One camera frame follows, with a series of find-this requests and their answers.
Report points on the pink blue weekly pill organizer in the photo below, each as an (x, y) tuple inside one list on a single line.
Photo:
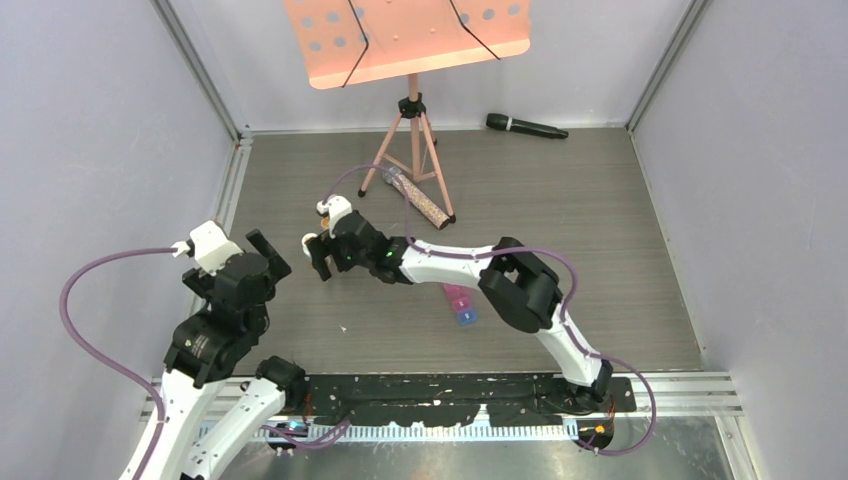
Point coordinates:
[(461, 304)]

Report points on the pink music stand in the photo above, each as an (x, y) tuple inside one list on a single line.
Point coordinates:
[(347, 43)]

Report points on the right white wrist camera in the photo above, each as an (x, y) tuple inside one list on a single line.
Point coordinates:
[(332, 210)]

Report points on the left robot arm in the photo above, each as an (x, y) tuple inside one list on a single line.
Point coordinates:
[(204, 352)]

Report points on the black microphone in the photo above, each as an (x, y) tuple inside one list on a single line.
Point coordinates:
[(502, 122)]

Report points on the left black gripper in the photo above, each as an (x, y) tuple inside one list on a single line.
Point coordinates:
[(279, 267)]

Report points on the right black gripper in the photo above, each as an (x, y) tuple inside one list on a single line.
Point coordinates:
[(317, 248)]

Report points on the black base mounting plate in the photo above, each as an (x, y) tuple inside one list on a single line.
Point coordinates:
[(446, 400)]

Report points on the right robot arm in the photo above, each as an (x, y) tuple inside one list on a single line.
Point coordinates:
[(522, 289)]

